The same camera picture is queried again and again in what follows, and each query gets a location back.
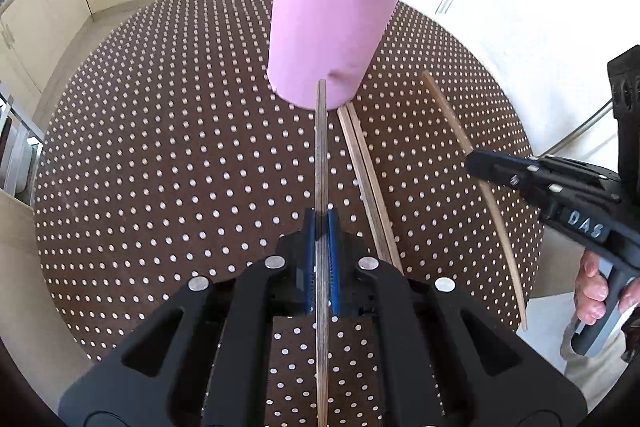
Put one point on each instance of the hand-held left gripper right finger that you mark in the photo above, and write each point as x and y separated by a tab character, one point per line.
334	267

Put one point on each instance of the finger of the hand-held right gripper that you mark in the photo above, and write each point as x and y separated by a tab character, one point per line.
575	172
500	169

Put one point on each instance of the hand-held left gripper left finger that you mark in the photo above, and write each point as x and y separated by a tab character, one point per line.
310	257

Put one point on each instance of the wooden chopstick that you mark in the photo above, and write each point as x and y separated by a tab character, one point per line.
449	114
359	167
369	167
322	147

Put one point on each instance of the pink cup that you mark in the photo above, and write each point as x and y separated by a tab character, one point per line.
320	32

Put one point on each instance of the person's right hand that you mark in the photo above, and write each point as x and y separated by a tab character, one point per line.
592	289

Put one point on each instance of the person's beige pants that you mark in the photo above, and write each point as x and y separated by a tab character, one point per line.
592	379

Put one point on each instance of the brown polka dot tablecloth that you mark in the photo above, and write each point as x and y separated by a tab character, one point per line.
175	132

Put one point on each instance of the steel shelf rack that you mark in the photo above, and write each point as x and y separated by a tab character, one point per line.
20	142

